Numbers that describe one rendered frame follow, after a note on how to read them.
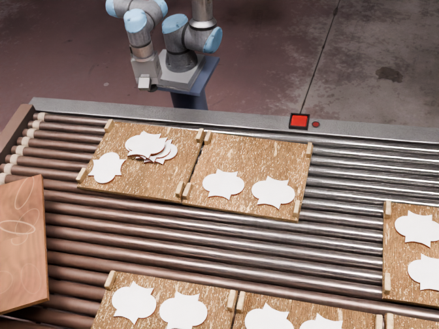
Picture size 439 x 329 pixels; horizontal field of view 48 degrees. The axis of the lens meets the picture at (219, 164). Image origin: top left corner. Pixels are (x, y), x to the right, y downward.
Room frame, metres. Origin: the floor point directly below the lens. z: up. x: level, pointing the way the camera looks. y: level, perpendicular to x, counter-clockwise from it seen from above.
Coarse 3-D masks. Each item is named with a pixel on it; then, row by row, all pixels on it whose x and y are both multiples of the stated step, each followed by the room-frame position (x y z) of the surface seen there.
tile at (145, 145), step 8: (136, 136) 1.39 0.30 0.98; (144, 136) 1.38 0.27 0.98; (152, 136) 1.37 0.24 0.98; (160, 136) 1.37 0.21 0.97; (128, 144) 1.35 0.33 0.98; (136, 144) 1.34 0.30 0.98; (144, 144) 1.34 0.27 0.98; (152, 144) 1.33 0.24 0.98; (160, 144) 1.32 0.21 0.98; (136, 152) 1.30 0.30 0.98; (144, 152) 1.30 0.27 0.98; (152, 152) 1.29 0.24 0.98; (160, 152) 1.29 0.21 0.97
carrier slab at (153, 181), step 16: (112, 128) 1.50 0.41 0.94; (128, 128) 1.49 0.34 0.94; (144, 128) 1.47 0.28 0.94; (160, 128) 1.45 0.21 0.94; (176, 128) 1.44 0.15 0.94; (112, 144) 1.41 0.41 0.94; (176, 144) 1.35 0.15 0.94; (192, 144) 1.33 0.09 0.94; (128, 160) 1.31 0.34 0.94; (176, 160) 1.27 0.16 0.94; (192, 160) 1.25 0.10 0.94; (128, 176) 1.22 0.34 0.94; (144, 176) 1.21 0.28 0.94; (160, 176) 1.20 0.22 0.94; (176, 176) 1.19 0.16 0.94; (112, 192) 1.17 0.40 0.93; (128, 192) 1.15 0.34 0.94; (144, 192) 1.14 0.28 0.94; (160, 192) 1.12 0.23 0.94
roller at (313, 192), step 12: (12, 156) 1.44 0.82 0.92; (24, 156) 1.44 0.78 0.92; (60, 168) 1.35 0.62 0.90; (72, 168) 1.34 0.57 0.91; (312, 192) 1.03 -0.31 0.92; (324, 192) 1.02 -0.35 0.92; (336, 192) 1.01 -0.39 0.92; (348, 192) 1.00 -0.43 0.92; (360, 192) 1.00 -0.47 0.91; (372, 204) 0.95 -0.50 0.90; (420, 204) 0.91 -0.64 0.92; (432, 204) 0.90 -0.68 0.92
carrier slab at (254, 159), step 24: (216, 144) 1.31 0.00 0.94; (240, 144) 1.29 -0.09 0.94; (264, 144) 1.27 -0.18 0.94; (288, 144) 1.25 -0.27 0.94; (216, 168) 1.19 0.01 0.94; (240, 168) 1.17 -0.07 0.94; (264, 168) 1.15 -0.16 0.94; (288, 168) 1.14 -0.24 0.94; (192, 192) 1.10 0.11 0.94; (264, 216) 0.95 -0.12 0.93; (288, 216) 0.93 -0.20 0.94
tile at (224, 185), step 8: (208, 176) 1.15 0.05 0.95; (216, 176) 1.15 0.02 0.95; (224, 176) 1.14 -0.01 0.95; (232, 176) 1.13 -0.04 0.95; (208, 184) 1.12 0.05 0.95; (216, 184) 1.11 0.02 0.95; (224, 184) 1.10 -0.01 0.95; (232, 184) 1.10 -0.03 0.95; (240, 184) 1.09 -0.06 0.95; (216, 192) 1.08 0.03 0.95; (224, 192) 1.07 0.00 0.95; (232, 192) 1.06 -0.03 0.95; (240, 192) 1.06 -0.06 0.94
